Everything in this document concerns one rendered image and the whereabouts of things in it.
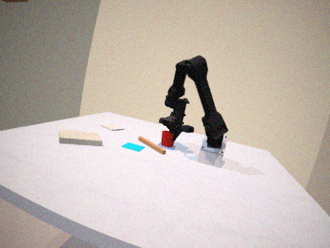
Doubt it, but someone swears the red cup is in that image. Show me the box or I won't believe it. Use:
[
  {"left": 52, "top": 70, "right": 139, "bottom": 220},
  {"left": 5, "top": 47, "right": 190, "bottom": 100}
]
[{"left": 162, "top": 131, "right": 174, "bottom": 148}]

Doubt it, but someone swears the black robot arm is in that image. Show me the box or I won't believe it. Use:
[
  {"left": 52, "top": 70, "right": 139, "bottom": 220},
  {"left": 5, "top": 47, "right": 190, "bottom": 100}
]
[{"left": 163, "top": 55, "right": 228, "bottom": 149}]

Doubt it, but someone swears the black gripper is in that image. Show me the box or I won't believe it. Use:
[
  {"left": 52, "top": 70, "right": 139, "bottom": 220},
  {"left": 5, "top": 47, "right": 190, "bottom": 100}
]
[{"left": 159, "top": 110, "right": 194, "bottom": 142}]

